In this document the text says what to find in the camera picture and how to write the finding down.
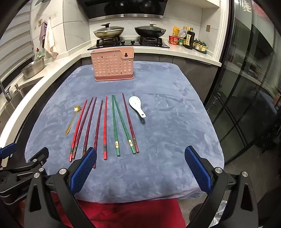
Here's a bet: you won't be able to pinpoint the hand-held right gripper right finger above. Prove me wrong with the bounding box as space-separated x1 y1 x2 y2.
184 145 263 228

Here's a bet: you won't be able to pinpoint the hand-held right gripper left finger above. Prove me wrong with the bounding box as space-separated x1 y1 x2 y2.
25 147 97 228

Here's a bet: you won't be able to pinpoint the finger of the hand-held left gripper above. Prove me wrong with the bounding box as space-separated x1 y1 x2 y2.
0 142 17 159
0 147 49 176

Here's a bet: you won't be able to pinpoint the green chopstick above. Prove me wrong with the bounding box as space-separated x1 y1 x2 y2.
113 95 136 154
112 94 121 157

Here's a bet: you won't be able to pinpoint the pink perforated utensil holder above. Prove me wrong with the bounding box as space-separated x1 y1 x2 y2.
91 46 135 82

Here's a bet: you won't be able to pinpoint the blue plush blanket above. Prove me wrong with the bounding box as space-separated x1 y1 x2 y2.
25 61 225 203

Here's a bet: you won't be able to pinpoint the chrome sink faucet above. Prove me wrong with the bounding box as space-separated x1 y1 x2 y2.
0 82 20 103

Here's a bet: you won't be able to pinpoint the stainless steel sink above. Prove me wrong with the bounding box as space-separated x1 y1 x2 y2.
0 77 43 123

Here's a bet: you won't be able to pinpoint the gold flower spoon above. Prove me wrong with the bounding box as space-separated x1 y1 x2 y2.
65 105 80 135

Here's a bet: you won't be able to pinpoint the red cloth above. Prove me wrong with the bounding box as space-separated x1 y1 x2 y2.
18 193 184 228

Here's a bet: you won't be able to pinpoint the white ceramic spoon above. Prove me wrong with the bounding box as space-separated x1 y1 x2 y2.
129 96 146 118

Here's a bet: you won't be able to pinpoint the stainless steel basin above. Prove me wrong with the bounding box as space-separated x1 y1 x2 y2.
21 55 45 79

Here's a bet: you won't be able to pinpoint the black framed glass door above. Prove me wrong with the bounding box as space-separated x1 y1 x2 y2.
202 0 281 165

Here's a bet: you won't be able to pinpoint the white window blinds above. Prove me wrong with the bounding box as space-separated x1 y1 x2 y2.
0 4 34 73

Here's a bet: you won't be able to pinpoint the white hanging towel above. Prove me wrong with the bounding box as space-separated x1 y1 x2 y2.
44 19 58 58

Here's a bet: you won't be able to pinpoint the spice jar rack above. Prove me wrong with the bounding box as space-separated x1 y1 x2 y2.
193 39 208 55

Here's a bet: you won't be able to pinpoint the purple hanging cloth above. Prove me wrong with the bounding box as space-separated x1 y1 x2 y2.
39 21 48 42

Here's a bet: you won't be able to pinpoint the dark soy sauce bottle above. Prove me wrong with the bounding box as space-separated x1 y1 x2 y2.
183 27 195 50

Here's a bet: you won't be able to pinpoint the black gas stove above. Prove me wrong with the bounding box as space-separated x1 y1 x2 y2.
87 36 170 51

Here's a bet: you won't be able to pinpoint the steel wok with glass lid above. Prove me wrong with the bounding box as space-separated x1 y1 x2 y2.
94 22 125 38

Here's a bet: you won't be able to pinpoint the black wok with glass lid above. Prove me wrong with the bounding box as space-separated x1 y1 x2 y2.
134 22 166 38

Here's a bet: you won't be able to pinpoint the black range hood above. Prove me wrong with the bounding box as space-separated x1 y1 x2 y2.
82 0 168 22

